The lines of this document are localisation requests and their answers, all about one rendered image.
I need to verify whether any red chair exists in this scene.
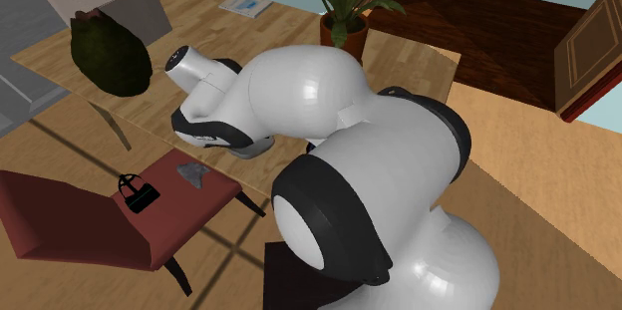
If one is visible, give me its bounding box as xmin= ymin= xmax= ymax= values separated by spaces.
xmin=0 ymin=148 xmax=267 ymax=298

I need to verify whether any black handbag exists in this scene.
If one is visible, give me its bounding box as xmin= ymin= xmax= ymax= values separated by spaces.
xmin=117 ymin=172 xmax=162 ymax=215

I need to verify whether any dark robot stand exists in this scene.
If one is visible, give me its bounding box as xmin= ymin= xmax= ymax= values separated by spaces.
xmin=262 ymin=241 xmax=363 ymax=310

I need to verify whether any potted green plant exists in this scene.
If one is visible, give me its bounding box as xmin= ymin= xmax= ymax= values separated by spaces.
xmin=308 ymin=0 xmax=420 ymax=65

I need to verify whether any white and blue book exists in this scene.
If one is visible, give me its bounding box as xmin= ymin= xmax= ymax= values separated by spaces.
xmin=217 ymin=0 xmax=275 ymax=20

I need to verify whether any dark green bag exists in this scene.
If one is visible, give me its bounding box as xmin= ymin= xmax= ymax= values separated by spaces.
xmin=69 ymin=8 xmax=155 ymax=99

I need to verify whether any light wooden table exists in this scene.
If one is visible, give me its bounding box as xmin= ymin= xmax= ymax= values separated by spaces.
xmin=10 ymin=0 xmax=463 ymax=199

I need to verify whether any grey flat stone-shaped thing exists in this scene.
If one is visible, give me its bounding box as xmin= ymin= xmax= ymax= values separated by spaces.
xmin=175 ymin=161 xmax=212 ymax=190

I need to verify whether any grey panelled cabinet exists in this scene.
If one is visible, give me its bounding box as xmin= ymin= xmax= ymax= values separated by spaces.
xmin=0 ymin=0 xmax=95 ymax=139

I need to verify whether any brown wooden door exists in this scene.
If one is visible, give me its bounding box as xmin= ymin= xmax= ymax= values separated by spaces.
xmin=553 ymin=0 xmax=622 ymax=124

